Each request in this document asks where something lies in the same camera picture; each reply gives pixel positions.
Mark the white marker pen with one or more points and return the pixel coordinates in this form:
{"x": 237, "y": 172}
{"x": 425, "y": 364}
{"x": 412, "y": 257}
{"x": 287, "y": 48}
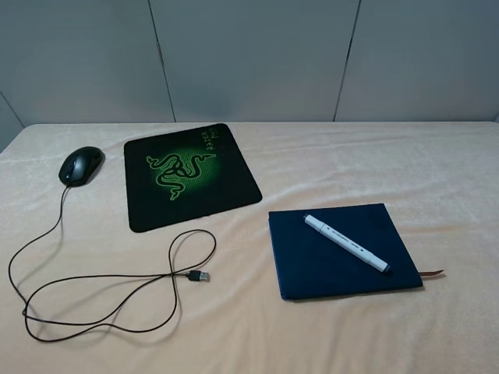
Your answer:
{"x": 347, "y": 244}

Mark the black computer mouse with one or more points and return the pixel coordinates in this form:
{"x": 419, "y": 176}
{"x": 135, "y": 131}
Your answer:
{"x": 80, "y": 166}

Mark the dark blue notebook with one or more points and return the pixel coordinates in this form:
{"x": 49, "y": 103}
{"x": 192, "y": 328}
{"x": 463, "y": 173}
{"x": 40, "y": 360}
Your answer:
{"x": 309, "y": 266}

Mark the black green Razer mousepad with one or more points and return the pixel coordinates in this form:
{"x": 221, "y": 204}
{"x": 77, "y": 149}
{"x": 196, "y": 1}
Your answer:
{"x": 185, "y": 175}

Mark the beige table cloth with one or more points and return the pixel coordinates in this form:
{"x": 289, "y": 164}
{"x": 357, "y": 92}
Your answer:
{"x": 82, "y": 293}

